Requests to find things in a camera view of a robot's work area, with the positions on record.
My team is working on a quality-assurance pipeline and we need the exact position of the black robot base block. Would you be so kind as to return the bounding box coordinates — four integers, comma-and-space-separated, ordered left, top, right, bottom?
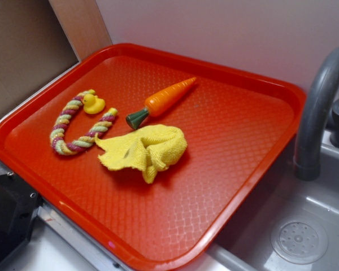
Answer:
0, 174, 40, 267

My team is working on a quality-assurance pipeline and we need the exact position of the orange toy carrot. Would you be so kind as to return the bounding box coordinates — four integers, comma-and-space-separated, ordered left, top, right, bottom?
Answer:
125, 77, 197, 130

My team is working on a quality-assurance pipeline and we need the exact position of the yellow microfibre cloth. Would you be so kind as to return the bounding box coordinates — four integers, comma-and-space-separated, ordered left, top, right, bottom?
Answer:
95, 124, 188, 184

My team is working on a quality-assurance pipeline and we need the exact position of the red plastic tray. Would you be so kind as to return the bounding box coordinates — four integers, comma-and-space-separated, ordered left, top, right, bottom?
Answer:
0, 44, 306, 270

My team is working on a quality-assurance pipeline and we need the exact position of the yellow rubber duck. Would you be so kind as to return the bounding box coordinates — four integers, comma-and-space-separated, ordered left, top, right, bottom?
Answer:
82, 94, 106, 115

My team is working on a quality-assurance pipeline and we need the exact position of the grey toy sink basin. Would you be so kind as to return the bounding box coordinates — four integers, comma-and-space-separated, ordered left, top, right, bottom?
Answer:
207, 144, 339, 270

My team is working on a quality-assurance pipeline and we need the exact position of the brown cardboard panel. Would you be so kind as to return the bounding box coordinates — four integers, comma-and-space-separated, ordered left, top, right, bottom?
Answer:
0, 1, 78, 119

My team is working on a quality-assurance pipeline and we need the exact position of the grey toy faucet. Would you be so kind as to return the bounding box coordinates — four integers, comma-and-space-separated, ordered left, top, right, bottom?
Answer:
293, 47, 339, 181

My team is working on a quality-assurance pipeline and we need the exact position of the multicolour twisted rope toy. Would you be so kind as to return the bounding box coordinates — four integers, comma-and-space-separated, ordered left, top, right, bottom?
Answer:
50, 89, 118, 156

